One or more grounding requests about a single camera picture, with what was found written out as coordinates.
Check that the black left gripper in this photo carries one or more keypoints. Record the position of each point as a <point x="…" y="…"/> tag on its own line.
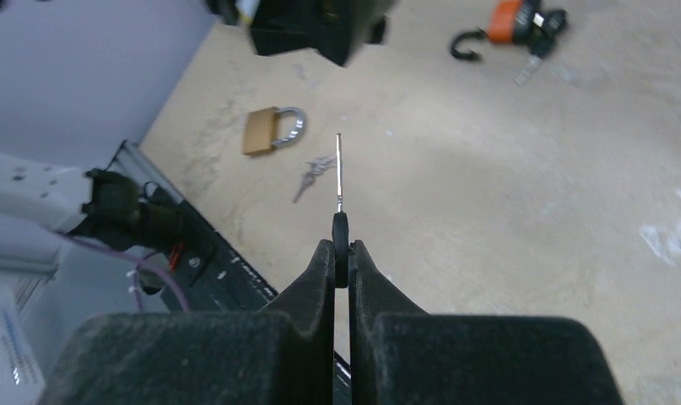
<point x="335" y="29"/>

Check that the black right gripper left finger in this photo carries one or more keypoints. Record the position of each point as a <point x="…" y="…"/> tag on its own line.
<point x="147" y="358"/>

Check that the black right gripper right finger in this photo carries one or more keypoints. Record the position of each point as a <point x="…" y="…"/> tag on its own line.
<point x="401" y="354"/>

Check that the brass padlock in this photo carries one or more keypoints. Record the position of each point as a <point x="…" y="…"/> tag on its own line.
<point x="261" y="133"/>

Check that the small silver keys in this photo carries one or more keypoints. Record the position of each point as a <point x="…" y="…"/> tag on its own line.
<point x="316" y="168"/>

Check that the single black-headed key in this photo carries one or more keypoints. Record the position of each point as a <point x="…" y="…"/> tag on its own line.
<point x="340" y="225"/>

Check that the orange padlock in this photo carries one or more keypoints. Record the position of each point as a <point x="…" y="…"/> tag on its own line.
<point x="512" y="22"/>

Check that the black-headed keys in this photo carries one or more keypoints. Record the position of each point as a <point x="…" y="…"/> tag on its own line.
<point x="547" y="26"/>

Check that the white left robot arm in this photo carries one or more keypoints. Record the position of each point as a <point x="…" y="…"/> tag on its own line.
<point x="109" y="207"/>

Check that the white perforated plastic basket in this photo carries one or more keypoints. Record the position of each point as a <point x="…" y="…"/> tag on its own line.
<point x="21" y="380"/>

